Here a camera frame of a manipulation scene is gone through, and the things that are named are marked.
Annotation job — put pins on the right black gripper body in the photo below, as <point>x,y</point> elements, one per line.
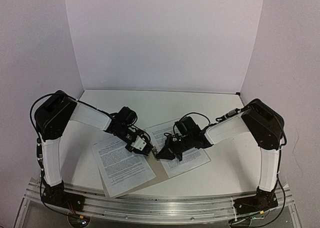
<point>181,145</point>

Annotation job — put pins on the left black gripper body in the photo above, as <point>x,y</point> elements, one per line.
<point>123,132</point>

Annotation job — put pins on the metal folder clip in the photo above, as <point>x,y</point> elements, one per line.
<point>154,152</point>

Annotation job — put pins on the beige file folder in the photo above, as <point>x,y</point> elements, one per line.
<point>157,169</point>

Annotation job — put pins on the printed paper sheet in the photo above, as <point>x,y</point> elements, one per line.
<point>192,158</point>
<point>121,171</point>

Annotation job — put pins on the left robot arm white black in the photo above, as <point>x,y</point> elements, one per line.
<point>50,120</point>

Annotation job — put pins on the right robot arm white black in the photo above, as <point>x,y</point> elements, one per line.
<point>265,125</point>

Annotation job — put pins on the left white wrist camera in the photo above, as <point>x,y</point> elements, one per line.
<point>141,146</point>

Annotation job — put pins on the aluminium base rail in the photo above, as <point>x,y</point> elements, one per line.
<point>157,210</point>

